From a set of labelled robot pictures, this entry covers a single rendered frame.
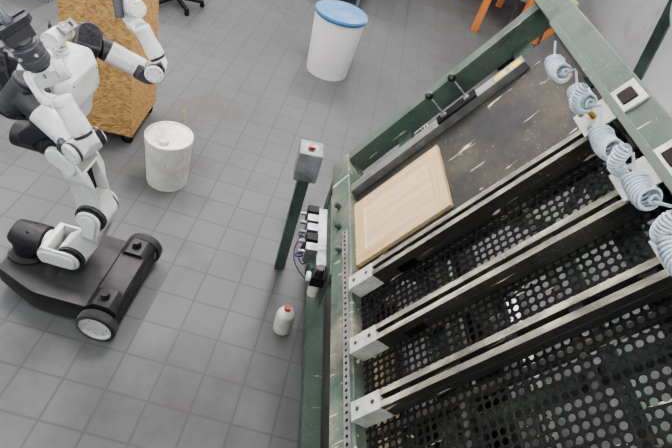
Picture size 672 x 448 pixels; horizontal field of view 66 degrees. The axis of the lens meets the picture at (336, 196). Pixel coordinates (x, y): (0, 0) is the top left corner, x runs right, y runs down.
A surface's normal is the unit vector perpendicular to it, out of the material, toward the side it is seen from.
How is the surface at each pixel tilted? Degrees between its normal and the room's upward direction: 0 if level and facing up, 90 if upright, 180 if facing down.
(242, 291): 0
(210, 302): 0
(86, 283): 0
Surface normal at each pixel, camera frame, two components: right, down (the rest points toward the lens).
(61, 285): 0.25, -0.72
